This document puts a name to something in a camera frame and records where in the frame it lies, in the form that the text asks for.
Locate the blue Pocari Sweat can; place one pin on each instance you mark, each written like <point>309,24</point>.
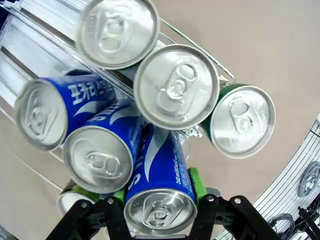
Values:
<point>97,160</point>
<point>40,115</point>
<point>160,162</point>

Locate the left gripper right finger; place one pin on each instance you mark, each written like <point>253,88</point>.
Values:
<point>225,217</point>

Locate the clear acrylic can rack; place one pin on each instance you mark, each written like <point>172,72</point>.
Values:
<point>30,50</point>

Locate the black Pepsi can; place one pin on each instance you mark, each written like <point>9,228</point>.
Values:
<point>65,203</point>

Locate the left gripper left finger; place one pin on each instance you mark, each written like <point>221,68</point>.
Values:
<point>82,220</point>

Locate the aluminium slatted robot platform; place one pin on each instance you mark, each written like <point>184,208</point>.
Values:
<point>282,190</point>

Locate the green beverage can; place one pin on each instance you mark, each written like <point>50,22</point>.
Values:
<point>176,86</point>
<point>117,32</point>
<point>242,122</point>

